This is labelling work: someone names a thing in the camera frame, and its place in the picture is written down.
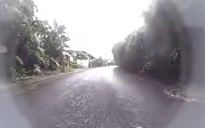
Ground building with dark roof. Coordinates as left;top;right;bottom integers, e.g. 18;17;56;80
62;49;96;69

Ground grey asphalt road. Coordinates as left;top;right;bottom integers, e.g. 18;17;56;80
0;65;205;128

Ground row of trees and bushes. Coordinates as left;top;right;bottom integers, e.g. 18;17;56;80
0;0;106;81
111;0;205;84

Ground leaf litter verge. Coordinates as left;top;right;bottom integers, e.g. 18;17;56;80
163;83;205;106

